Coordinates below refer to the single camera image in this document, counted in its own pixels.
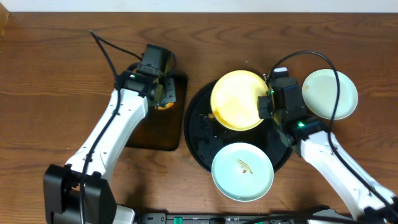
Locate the orange sponge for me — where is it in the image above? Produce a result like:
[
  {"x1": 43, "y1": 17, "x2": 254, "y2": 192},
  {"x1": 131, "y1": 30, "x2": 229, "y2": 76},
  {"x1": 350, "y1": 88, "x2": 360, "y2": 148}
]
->
[{"x1": 155, "y1": 103, "x2": 174, "y2": 110}]

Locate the yellow plastic plate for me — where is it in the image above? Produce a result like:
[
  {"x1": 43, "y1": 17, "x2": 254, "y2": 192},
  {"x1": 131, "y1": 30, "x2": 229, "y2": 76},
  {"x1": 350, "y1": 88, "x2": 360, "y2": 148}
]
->
[{"x1": 210, "y1": 70, "x2": 269, "y2": 131}]

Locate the pale green plastic plate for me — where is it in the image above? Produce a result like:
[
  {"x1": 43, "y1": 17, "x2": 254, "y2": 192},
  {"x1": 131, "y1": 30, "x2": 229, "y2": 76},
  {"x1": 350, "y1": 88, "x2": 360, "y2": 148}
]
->
[{"x1": 302, "y1": 69, "x2": 359, "y2": 119}]

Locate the light blue plastic plate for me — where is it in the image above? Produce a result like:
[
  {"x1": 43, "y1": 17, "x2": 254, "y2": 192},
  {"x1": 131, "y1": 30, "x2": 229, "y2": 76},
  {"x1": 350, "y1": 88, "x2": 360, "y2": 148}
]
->
[{"x1": 211, "y1": 142, "x2": 274, "y2": 202}]

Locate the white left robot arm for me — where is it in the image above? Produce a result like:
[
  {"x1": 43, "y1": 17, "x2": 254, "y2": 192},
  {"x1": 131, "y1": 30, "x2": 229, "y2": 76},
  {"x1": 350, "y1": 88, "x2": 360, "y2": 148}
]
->
[{"x1": 43, "y1": 70, "x2": 177, "y2": 223}]

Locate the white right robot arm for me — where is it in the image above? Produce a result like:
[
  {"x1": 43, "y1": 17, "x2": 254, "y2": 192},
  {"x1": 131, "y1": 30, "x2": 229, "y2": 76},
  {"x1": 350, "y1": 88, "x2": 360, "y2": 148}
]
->
[{"x1": 258, "y1": 75, "x2": 397, "y2": 223}]

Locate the rectangular black water tray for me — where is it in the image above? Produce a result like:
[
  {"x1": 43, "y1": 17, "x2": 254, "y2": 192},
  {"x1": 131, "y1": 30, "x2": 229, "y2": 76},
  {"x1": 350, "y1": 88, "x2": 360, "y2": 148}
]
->
[{"x1": 126, "y1": 71, "x2": 188, "y2": 151}]

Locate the round black tray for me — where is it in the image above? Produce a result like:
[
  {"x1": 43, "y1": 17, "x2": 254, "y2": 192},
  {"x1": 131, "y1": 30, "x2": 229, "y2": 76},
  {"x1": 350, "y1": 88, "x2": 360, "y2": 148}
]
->
[{"x1": 184, "y1": 81, "x2": 292, "y2": 172}]

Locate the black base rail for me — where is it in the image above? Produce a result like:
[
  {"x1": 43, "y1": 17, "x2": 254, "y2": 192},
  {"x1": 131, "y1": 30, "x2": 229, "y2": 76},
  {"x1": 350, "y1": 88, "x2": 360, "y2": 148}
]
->
[{"x1": 134, "y1": 209, "x2": 352, "y2": 224}]

